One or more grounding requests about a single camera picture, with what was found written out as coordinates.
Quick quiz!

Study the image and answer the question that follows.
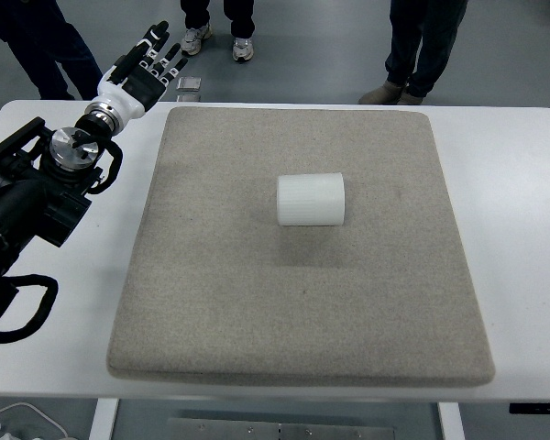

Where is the grey-brown felt mat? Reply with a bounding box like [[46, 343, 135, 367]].
[[105, 105, 496, 390]]

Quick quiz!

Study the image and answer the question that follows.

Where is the grey metal plate with screws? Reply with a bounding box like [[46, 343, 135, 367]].
[[167, 416, 395, 440]]

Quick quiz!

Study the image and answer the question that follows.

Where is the person with tan boots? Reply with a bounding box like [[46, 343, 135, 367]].
[[357, 0, 469, 105]]

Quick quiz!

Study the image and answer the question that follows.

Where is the white cable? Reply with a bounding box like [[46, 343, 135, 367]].
[[0, 401, 70, 440]]

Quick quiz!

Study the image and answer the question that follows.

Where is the person with white sneakers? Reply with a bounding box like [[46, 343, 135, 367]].
[[179, 0, 257, 64]]

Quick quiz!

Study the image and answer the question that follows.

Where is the white cup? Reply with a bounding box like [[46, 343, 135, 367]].
[[276, 171, 347, 228]]

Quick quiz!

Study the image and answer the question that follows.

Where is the person with black shoes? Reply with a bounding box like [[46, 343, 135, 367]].
[[0, 0, 105, 101]]

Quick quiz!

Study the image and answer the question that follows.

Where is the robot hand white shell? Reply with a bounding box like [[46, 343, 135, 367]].
[[91, 20, 190, 122]]

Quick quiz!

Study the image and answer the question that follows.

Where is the white table leg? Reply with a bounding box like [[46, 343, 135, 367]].
[[437, 401, 464, 440], [89, 398, 120, 440]]

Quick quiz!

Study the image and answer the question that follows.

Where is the black table control panel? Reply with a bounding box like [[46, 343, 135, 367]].
[[508, 402, 550, 415]]

